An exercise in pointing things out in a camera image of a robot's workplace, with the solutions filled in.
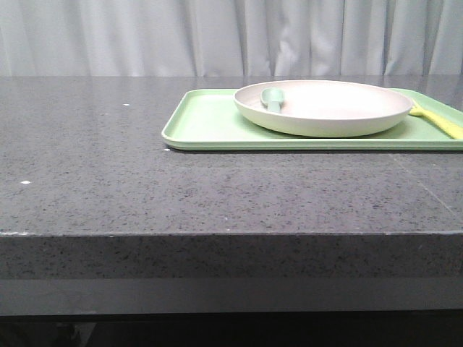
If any beige round plate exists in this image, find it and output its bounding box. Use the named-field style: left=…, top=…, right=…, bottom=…
left=234, top=80, right=413, bottom=138

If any white pleated curtain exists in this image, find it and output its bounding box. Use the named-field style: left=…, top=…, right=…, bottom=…
left=1, top=1, right=462, bottom=77

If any pale green plastic spoon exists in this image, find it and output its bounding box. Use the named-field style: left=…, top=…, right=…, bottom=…
left=260, top=87, right=285, bottom=113

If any yellow plastic fork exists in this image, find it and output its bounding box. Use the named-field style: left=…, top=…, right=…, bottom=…
left=409, top=100, right=463, bottom=140

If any light green tray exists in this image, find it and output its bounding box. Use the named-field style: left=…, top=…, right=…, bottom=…
left=161, top=89, right=462, bottom=151

